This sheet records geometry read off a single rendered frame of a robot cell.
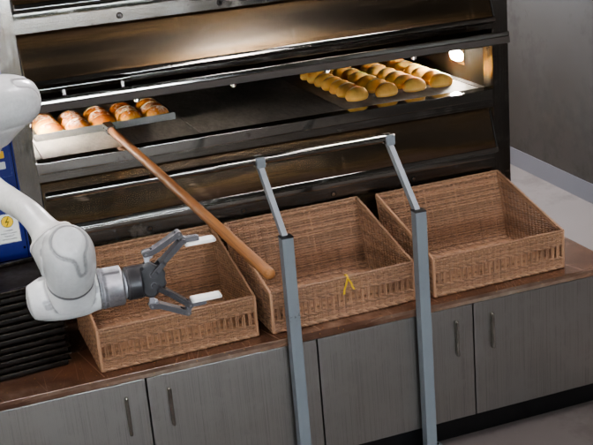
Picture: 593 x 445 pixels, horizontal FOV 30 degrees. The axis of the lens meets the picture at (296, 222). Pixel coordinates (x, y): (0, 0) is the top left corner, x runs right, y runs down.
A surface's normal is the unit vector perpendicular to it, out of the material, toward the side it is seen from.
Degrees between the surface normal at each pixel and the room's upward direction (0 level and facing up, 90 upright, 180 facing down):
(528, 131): 90
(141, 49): 70
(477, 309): 90
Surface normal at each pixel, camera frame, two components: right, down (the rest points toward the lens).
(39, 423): 0.34, 0.27
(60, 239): 0.32, -0.39
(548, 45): -0.95, 0.17
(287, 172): 0.29, -0.07
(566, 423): -0.08, -0.94
